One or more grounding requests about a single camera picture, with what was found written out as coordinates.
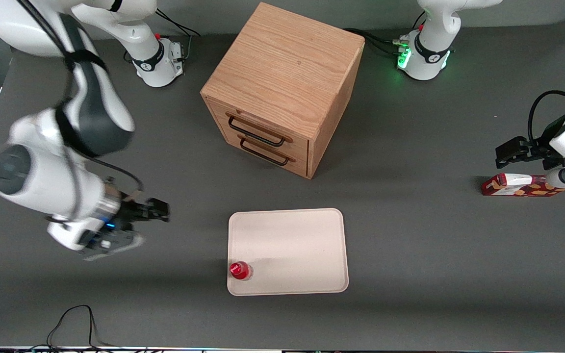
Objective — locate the white rectangular tray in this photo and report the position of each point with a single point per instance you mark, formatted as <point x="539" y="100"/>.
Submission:
<point x="292" y="245"/>

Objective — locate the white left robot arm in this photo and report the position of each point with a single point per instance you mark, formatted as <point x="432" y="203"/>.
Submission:
<point x="427" y="54"/>

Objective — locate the wooden two-drawer cabinet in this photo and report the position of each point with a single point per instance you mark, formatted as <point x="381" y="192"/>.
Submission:
<point x="282" y="63"/>

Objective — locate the wooden drawer front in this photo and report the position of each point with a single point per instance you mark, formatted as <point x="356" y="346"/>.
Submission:
<point x="263" y="128"/>
<point x="282" y="164"/>

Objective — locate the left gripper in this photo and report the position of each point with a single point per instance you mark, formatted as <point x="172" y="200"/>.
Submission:
<point x="543" y="148"/>

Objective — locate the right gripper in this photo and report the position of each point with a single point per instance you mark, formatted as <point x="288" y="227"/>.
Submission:
<point x="132" y="211"/>

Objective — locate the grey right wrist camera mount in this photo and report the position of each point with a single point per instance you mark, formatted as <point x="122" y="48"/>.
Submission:
<point x="113" y="242"/>

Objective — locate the red plaid cookie box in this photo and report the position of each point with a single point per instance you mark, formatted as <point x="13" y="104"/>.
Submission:
<point x="518" y="186"/>

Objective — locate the coke bottle with red cap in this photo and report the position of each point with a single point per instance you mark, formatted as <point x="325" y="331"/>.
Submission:
<point x="239" y="270"/>

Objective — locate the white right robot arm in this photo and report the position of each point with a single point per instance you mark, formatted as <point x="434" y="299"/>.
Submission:
<point x="42" y="181"/>

